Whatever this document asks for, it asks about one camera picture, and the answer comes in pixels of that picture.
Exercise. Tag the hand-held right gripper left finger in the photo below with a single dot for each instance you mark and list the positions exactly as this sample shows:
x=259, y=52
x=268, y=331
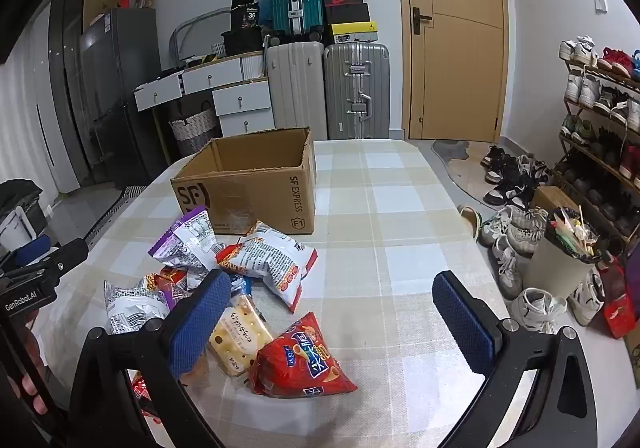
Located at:
x=200, y=323

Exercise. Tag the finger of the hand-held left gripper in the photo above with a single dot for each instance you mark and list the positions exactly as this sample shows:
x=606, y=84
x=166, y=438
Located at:
x=32, y=249
x=65, y=255

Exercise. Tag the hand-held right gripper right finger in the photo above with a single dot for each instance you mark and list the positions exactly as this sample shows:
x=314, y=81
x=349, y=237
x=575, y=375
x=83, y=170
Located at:
x=465, y=323

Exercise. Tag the cream cracker packet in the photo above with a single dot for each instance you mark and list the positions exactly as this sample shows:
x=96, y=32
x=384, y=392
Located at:
x=237, y=335

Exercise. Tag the red cookie packet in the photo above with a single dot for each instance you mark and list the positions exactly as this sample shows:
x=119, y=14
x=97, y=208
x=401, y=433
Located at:
x=172, y=275

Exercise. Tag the blue cookie packet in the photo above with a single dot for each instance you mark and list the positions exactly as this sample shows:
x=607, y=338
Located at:
x=241, y=284

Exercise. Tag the silver and white snack packet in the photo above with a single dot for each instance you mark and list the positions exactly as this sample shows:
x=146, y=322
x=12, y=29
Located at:
x=132, y=303

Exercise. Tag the purple and white snack packet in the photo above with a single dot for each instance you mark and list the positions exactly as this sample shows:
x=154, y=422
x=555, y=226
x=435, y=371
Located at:
x=185, y=238

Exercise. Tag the white and red chip packet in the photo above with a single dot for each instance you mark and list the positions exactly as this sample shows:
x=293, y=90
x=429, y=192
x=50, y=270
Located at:
x=270, y=263

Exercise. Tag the red cone snack packet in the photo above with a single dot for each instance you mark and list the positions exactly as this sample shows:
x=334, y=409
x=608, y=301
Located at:
x=295, y=358

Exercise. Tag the brown cardboard box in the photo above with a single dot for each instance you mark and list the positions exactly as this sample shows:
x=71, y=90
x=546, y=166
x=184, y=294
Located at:
x=250, y=198

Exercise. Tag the person's left hand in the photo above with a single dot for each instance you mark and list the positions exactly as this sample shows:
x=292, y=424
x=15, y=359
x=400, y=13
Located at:
x=35, y=380

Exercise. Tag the white flat board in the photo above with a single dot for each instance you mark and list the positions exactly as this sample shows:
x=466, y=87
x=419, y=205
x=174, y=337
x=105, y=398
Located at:
x=17, y=228

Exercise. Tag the dark cloth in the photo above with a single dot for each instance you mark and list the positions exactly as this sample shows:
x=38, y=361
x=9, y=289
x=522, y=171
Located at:
x=20, y=193

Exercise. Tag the grey herringbone rug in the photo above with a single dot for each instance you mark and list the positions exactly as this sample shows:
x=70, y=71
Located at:
x=120, y=203

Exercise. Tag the red foil snack packet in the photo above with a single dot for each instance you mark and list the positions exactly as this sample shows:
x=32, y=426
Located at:
x=142, y=395

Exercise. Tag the pile of worn shoes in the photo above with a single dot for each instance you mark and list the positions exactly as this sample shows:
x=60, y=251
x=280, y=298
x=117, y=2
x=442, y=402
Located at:
x=510, y=228

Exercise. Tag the beige trash bin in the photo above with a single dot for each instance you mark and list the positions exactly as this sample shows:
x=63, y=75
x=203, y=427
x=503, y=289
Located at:
x=555, y=258

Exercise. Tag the checked tablecloth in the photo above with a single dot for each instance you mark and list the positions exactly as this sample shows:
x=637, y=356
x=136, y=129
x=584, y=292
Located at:
x=390, y=238

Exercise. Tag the white curtain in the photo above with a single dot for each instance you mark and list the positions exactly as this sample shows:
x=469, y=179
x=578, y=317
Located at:
x=30, y=117

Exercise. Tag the beige floor mat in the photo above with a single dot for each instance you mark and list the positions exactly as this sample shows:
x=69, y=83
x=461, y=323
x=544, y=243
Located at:
x=467, y=180

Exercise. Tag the plain cardboard box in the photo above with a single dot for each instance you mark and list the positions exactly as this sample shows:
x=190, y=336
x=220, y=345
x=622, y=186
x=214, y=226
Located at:
x=550, y=198

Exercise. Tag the red shopping bag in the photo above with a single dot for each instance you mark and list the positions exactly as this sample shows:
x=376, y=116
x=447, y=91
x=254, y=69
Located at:
x=617, y=313

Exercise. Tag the grey fridge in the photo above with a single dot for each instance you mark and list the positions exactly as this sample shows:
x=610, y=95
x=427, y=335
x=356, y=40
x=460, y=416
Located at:
x=120, y=92

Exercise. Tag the wicker laundry basket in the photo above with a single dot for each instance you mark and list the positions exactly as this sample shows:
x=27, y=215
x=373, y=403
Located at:
x=192, y=127

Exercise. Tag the wooden shoe rack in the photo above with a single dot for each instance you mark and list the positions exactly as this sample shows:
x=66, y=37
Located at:
x=575, y=160

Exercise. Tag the white drawer cabinet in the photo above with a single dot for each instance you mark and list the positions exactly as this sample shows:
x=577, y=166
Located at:
x=240, y=97

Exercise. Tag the white suitcase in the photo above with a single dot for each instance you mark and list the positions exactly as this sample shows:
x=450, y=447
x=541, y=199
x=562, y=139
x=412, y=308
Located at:
x=295, y=87

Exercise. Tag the wooden door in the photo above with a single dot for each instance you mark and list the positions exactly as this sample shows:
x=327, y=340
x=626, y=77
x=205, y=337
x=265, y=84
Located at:
x=455, y=67

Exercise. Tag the silver suitcase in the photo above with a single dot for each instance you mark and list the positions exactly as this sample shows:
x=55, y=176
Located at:
x=357, y=87

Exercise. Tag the shoe rack with shoes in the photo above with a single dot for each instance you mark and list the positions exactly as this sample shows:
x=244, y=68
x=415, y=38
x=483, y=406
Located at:
x=590, y=90

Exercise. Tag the black storage basket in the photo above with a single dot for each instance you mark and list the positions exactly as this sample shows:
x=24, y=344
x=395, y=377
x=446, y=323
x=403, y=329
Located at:
x=242, y=41

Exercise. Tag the black printed bag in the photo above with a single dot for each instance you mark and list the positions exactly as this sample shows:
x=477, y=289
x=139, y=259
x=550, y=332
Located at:
x=246, y=12

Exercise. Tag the yellow and black shoe box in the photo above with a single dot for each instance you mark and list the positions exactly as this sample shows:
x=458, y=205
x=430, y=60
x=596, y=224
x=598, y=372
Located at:
x=352, y=32

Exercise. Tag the blue bag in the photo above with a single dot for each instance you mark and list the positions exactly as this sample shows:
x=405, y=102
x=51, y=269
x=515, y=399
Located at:
x=264, y=10

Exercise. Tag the grey metal frame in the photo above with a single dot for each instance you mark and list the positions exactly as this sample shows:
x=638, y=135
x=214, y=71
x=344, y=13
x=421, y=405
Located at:
x=182, y=30

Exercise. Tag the white light switch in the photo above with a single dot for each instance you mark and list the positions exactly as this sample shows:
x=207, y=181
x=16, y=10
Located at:
x=600, y=4

